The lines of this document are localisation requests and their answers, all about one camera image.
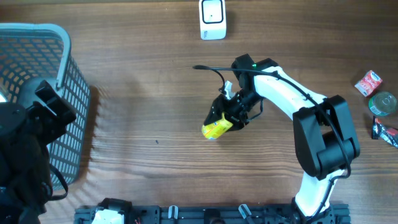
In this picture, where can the grey plastic mesh basket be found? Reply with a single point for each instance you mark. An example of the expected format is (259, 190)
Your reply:
(37, 65)

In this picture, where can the yellow candy bottle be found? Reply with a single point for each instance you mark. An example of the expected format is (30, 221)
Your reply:
(216, 129)

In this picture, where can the white barcode scanner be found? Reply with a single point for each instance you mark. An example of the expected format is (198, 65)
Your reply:
(212, 19)

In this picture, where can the black red snack packet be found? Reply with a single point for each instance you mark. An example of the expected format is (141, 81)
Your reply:
(384, 132)

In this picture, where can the red white snack box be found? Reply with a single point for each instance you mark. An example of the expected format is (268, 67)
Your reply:
(368, 83)

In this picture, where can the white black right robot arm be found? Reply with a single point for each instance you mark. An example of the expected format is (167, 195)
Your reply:
(325, 138)

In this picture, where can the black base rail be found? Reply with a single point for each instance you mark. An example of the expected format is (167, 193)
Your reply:
(112, 210)

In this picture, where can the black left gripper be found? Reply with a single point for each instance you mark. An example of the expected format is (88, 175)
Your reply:
(54, 126)

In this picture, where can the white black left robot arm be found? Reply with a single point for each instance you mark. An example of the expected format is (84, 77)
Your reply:
(26, 184)

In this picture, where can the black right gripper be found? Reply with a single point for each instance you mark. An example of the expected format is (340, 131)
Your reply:
(220, 104)

